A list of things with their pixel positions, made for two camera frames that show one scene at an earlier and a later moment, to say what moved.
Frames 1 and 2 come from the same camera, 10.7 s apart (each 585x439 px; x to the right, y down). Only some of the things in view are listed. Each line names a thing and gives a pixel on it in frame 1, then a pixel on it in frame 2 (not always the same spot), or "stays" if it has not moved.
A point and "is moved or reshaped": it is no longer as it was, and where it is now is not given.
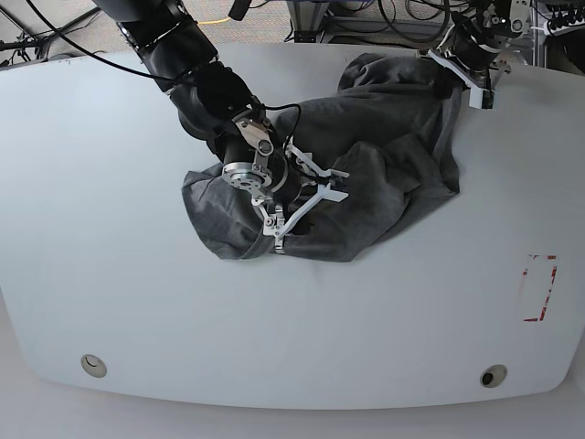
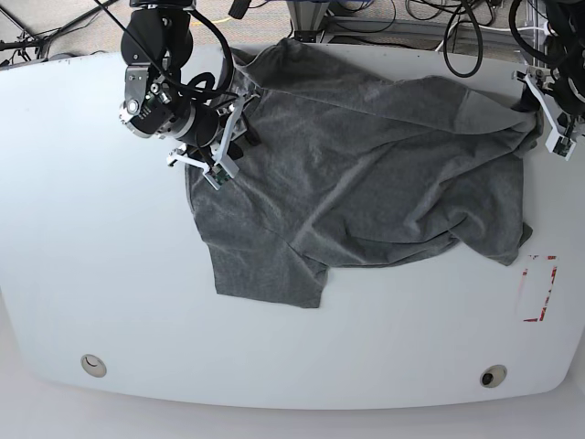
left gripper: x=281 y=184 → x=211 y=136
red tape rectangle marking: x=554 y=272 stays
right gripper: x=470 y=58 → x=561 y=97
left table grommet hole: x=93 y=365 stays
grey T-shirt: x=390 y=126 is moved or reshaped
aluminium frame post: x=308 y=16 stays
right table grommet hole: x=493 y=376 stays
